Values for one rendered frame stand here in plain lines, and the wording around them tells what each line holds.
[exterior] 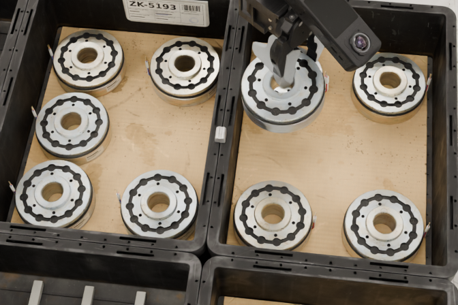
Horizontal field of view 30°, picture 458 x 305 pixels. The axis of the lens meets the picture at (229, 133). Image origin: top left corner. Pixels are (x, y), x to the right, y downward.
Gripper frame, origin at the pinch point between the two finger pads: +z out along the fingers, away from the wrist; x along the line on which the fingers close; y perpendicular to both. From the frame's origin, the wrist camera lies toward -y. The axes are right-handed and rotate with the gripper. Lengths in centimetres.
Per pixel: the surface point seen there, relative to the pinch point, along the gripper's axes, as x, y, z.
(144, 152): 16.5, 14.0, 16.5
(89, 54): 11.2, 31.1, 15.0
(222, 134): 11.1, 3.3, 5.4
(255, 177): 8.7, -0.1, 16.6
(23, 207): 34.0, 18.1, 13.3
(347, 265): 13.4, -19.3, 6.5
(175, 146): 12.8, 11.4, 16.6
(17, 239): 38.0, 11.7, 6.4
